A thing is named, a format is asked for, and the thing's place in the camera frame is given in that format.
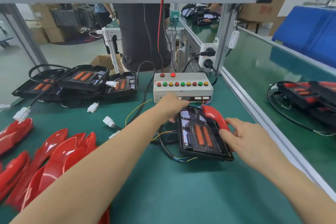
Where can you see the blue plastic crate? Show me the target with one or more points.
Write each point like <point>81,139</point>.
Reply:
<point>309,32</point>

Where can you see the beige test button box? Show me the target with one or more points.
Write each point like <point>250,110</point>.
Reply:
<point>195,94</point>

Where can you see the white power strip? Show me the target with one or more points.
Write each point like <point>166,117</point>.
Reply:
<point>202,47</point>

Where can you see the white switch box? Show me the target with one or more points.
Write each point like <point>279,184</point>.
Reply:
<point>233,40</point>

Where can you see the person's right forearm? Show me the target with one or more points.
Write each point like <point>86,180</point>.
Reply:
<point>309,197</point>

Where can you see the red curved lens cover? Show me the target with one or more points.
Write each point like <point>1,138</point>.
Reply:
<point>215,115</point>

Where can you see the person's left hand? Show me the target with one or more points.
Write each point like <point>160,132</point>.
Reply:
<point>170,106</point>

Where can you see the large cardboard box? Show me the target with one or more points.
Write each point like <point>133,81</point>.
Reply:
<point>52,35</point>

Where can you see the white metal stand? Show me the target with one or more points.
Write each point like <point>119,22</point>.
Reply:
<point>111,42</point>

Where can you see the black mesh basket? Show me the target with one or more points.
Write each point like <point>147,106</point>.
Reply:
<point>68,18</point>

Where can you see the flat platform trolley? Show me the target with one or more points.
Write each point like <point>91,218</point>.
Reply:
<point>5,41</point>

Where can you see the low open cardboard carton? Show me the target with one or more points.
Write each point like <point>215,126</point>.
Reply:
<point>105,62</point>

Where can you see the pile of black lamp housings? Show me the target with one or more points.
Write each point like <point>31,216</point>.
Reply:
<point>84,77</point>

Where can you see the pile of red lens covers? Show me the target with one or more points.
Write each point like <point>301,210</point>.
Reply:
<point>52,168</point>

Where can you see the person's left forearm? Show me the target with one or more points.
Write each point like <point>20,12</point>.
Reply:
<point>89,179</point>

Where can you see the person's right hand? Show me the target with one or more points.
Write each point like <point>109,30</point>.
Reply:
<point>252,145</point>

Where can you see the small cardboard box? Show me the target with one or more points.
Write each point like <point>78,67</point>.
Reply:
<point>38,36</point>

